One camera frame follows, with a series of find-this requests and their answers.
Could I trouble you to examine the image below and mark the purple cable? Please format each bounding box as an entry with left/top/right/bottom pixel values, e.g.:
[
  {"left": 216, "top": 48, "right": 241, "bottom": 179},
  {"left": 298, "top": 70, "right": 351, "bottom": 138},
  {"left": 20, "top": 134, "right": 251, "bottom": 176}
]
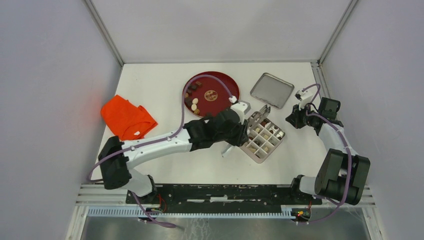
[
  {"left": 87, "top": 74, "right": 238, "bottom": 183},
  {"left": 299, "top": 83, "right": 353, "bottom": 224}
]

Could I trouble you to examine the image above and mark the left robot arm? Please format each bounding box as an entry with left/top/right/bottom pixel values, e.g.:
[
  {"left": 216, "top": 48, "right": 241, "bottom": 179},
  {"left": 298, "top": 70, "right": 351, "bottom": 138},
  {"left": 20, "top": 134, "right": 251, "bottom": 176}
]
[{"left": 98, "top": 102, "right": 250, "bottom": 204}]

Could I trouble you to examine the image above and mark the pink compartment box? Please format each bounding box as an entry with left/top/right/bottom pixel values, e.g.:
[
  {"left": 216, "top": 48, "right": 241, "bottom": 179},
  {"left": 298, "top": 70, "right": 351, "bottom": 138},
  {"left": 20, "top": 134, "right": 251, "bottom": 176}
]
[{"left": 240, "top": 118, "right": 286, "bottom": 164}]

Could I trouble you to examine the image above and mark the metal tongs white handle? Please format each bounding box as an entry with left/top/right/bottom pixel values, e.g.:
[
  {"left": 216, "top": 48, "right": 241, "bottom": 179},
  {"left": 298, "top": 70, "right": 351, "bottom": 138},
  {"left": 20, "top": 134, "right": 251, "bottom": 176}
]
[{"left": 221, "top": 104, "right": 271, "bottom": 158}]

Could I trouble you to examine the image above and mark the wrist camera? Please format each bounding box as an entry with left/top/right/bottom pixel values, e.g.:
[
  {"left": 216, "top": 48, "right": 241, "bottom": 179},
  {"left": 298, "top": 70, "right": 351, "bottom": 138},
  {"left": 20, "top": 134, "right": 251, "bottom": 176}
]
[
  {"left": 295, "top": 90, "right": 315, "bottom": 111},
  {"left": 228, "top": 95, "right": 251, "bottom": 124}
]

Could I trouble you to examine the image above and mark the red round tray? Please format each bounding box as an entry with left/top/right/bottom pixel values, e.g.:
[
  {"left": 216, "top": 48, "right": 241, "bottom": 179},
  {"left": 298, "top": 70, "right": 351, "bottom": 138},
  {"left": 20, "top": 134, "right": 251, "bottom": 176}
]
[{"left": 183, "top": 71, "right": 241, "bottom": 118}]

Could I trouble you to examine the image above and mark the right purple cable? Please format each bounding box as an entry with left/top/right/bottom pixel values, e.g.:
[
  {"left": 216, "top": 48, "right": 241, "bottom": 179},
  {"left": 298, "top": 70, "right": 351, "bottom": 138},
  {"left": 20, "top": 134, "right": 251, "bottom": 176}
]
[{"left": 299, "top": 83, "right": 353, "bottom": 224}]

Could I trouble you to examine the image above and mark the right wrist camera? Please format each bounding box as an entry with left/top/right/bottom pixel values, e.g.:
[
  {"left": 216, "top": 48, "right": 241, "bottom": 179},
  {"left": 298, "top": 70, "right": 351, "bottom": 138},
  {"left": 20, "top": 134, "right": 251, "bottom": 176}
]
[{"left": 295, "top": 90, "right": 315, "bottom": 111}]

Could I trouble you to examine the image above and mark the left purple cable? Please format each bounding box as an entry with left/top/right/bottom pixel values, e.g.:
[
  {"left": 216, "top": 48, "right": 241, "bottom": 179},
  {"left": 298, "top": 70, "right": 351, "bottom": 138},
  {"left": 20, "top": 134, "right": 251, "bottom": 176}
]
[{"left": 87, "top": 74, "right": 238, "bottom": 183}]

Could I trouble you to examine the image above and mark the orange cloth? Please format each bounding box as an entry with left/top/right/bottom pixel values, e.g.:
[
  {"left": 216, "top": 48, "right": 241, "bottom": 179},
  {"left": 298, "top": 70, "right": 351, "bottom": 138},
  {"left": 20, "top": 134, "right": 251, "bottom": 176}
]
[{"left": 100, "top": 95, "right": 158, "bottom": 141}]

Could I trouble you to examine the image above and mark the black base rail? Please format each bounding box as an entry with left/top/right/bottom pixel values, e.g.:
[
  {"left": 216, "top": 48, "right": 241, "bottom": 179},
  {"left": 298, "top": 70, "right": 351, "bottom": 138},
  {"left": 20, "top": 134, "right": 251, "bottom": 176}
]
[{"left": 138, "top": 183, "right": 322, "bottom": 214}]

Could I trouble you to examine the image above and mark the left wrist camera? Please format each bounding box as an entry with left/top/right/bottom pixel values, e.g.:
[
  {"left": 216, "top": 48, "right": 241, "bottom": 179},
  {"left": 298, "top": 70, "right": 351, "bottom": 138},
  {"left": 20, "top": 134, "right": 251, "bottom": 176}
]
[{"left": 228, "top": 95, "right": 251, "bottom": 124}]

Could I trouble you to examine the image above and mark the silver tin lid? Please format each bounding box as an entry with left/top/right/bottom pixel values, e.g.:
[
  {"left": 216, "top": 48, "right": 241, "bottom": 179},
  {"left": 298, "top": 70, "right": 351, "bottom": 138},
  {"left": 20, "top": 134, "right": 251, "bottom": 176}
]
[{"left": 250, "top": 72, "right": 295, "bottom": 110}]

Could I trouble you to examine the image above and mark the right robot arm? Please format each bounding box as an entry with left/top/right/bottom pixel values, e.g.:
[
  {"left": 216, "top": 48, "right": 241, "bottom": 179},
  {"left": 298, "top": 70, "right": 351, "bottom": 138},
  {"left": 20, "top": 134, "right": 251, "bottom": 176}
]
[{"left": 285, "top": 97, "right": 371, "bottom": 206}]

